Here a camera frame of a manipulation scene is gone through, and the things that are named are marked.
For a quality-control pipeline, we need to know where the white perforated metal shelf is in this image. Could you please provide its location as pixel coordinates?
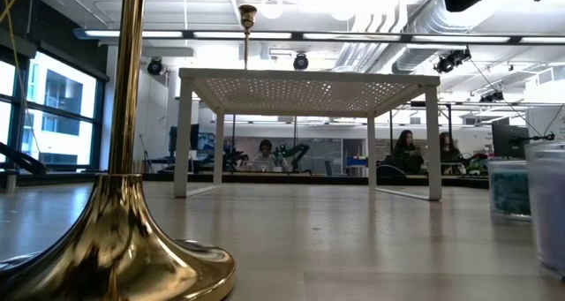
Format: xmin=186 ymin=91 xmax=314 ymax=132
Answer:
xmin=173 ymin=67 xmax=443 ymax=202

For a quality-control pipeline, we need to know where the blue glass jar candle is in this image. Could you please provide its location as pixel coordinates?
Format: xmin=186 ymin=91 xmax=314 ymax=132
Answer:
xmin=487 ymin=156 xmax=533 ymax=219

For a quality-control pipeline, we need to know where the brass candlestick holder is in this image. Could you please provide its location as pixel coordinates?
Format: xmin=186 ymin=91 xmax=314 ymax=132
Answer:
xmin=237 ymin=4 xmax=259 ymax=71
xmin=0 ymin=0 xmax=237 ymax=301

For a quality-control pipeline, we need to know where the purple glass jar candle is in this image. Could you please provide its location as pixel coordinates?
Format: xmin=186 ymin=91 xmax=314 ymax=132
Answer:
xmin=524 ymin=139 xmax=565 ymax=281

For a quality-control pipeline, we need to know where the black track light cluster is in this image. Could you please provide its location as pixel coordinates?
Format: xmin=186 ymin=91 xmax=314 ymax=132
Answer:
xmin=433 ymin=47 xmax=472 ymax=75

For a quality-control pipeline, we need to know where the small black track light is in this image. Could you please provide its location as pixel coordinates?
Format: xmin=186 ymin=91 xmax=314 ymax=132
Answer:
xmin=479 ymin=90 xmax=506 ymax=104

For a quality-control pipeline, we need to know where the black computer monitor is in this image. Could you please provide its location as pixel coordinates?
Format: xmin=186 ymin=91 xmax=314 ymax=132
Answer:
xmin=492 ymin=117 xmax=530 ymax=160

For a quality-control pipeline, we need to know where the person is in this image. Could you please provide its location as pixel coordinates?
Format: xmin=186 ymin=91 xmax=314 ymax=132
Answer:
xmin=438 ymin=132 xmax=464 ymax=176
xmin=392 ymin=129 xmax=425 ymax=176
xmin=251 ymin=139 xmax=288 ymax=173

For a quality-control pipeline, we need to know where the black round spotlight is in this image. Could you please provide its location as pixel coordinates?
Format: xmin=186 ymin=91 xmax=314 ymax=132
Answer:
xmin=146 ymin=56 xmax=165 ymax=77
xmin=292 ymin=52 xmax=310 ymax=71

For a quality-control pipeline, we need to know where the black office chair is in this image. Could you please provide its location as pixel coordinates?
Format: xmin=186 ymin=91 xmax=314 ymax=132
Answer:
xmin=375 ymin=163 xmax=407 ymax=178

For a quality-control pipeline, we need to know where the round white ceiling lamp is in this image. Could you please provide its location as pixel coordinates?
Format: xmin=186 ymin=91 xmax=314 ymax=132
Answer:
xmin=259 ymin=0 xmax=284 ymax=20

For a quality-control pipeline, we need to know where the dark background monitor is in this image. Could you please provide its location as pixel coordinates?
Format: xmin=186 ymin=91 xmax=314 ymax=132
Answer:
xmin=169 ymin=123 xmax=200 ymax=154

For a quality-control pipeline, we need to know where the long ceiling light strip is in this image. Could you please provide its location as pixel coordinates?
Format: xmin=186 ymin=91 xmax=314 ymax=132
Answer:
xmin=72 ymin=26 xmax=565 ymax=46

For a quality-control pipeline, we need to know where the large glass window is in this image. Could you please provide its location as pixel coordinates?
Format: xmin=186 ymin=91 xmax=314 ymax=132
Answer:
xmin=0 ymin=49 xmax=109 ymax=172

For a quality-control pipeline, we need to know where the thick black curved tube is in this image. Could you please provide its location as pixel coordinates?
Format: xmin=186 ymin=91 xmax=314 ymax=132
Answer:
xmin=0 ymin=140 xmax=49 ymax=177

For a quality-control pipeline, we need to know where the black metal stand frame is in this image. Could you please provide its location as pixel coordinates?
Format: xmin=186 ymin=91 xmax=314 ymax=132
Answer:
xmin=388 ymin=100 xmax=454 ymax=178

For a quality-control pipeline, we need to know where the black metal table frame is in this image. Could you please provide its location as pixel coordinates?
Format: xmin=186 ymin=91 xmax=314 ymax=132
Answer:
xmin=15 ymin=170 xmax=491 ymax=192

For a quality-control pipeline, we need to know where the thin yellow hanging cable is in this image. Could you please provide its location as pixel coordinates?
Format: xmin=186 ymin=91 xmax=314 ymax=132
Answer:
xmin=0 ymin=0 xmax=43 ymax=161

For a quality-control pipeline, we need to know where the small grey metal post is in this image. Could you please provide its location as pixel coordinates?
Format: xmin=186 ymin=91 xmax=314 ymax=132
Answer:
xmin=4 ymin=168 xmax=18 ymax=194

